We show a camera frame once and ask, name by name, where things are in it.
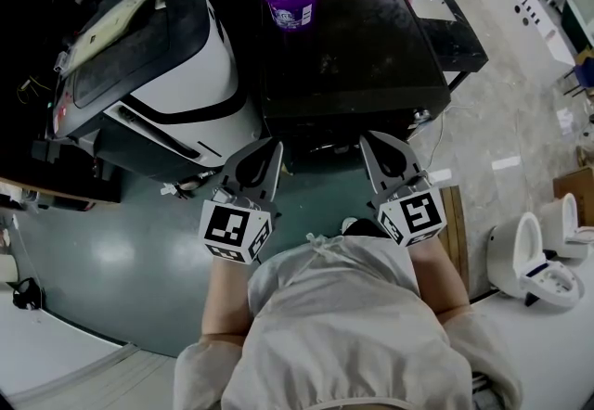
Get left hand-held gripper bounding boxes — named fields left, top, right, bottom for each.
left=198, top=138, right=285, bottom=266

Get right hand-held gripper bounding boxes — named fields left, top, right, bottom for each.
left=359, top=130, right=448, bottom=249

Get person's right forearm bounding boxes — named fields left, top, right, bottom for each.
left=407, top=236, right=471, bottom=315

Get person's left forearm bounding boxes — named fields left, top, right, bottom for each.
left=200, top=256, right=254, bottom=339

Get person's black trousers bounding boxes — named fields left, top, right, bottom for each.
left=344, top=217, right=392, bottom=240

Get wooden slatted board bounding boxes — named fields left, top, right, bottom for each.
left=437, top=185, right=471, bottom=303

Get black washing machine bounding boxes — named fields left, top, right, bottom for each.
left=258, top=0, right=454, bottom=173

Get white and black machine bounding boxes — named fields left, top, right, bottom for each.
left=43, top=0, right=266, bottom=187

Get black side table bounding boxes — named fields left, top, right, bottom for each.
left=400, top=0, right=490, bottom=92

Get white toilet with open lid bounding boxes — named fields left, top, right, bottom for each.
left=486, top=211, right=587, bottom=310
left=539, top=192, right=594, bottom=262

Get white panel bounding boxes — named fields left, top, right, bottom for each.
left=409, top=0, right=458, bottom=22

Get person's white shirt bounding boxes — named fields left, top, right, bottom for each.
left=172, top=233, right=523, bottom=410

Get white paper sheet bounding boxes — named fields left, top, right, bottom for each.
left=556, top=108, right=577, bottom=136

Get brown cardboard box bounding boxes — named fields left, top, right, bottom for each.
left=551, top=166, right=594, bottom=214

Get wooden workbench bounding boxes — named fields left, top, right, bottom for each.
left=0, top=174, right=124, bottom=206

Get white cabinet with faucet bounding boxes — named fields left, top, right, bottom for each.
left=477, top=0, right=577, bottom=71

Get beige flat board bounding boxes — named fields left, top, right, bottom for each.
left=57, top=0, right=174, bottom=78

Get blue chair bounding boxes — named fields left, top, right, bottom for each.
left=562, top=45, right=594, bottom=99

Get black strapped headset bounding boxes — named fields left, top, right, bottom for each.
left=11, top=276, right=45, bottom=312

